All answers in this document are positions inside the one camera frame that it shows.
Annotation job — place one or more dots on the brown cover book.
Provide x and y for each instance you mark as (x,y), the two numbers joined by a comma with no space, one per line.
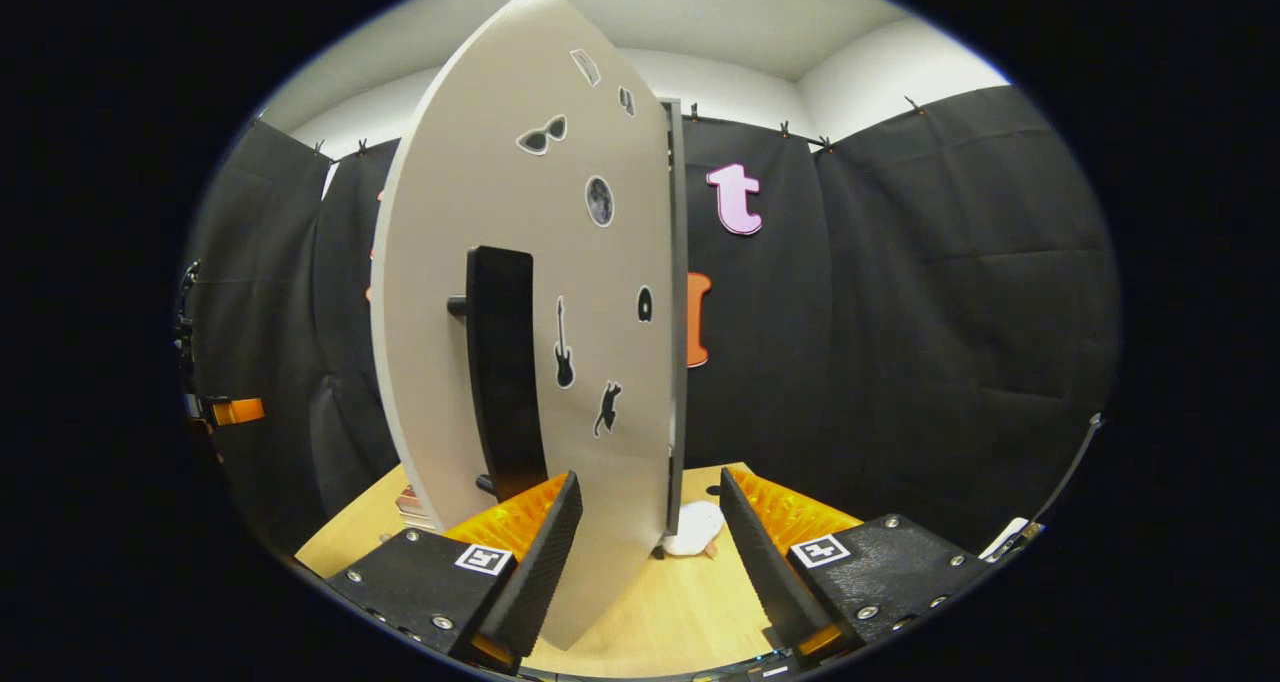
(415,497)

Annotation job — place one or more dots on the black backdrop cloth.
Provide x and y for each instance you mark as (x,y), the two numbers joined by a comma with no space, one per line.
(900,312)

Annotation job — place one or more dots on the grey cabinet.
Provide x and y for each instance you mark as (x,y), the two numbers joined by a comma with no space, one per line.
(678,312)

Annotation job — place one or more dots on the white cabinet door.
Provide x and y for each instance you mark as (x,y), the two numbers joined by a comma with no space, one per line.
(430,262)

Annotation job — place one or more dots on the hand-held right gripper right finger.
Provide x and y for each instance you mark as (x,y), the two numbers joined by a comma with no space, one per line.
(770,572)

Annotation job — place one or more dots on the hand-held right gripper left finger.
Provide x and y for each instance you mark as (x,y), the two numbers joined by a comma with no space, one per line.
(535,572)

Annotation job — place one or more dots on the white crumpled cloth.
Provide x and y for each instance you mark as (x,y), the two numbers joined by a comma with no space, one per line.
(692,530)

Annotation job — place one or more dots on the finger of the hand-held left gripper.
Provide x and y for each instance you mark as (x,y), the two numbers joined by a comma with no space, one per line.
(238,412)

